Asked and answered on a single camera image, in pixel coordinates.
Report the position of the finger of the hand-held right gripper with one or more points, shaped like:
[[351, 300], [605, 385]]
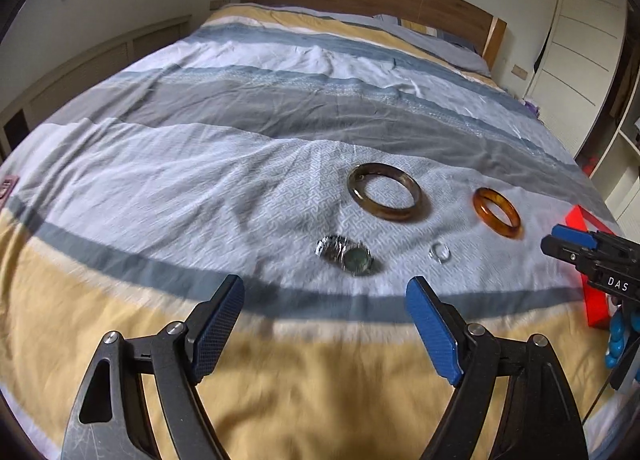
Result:
[[570, 232], [560, 250]]

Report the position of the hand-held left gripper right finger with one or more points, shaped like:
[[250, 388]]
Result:
[[432, 330]]

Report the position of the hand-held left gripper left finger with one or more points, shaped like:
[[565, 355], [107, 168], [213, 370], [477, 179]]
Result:
[[217, 325]]

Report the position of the red jewelry box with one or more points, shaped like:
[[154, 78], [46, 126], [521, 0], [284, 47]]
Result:
[[595, 310]]

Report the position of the amber bangle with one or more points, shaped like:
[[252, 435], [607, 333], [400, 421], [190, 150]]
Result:
[[505, 231]]

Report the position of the silver wristwatch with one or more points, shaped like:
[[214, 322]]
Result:
[[355, 260]]

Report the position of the person's right hand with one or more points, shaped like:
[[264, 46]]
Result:
[[617, 340]]

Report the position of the red object in wardrobe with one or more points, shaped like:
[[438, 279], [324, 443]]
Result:
[[590, 162]]

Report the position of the purple bedside item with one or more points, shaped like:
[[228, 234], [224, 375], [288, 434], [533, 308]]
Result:
[[532, 107]]

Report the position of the dark brown bangle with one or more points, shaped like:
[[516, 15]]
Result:
[[356, 190]]

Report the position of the white wardrobe door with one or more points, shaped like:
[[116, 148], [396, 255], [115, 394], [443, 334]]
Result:
[[575, 49]]

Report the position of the bed with striped duvet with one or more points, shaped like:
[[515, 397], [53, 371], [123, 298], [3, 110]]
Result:
[[225, 114]]

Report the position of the grey pillow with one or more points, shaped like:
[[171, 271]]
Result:
[[440, 44]]

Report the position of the wall socket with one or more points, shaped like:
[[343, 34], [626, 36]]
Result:
[[220, 3], [520, 72]]

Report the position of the beige wall cabinet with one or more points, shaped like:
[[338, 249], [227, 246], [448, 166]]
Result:
[[90, 64]]

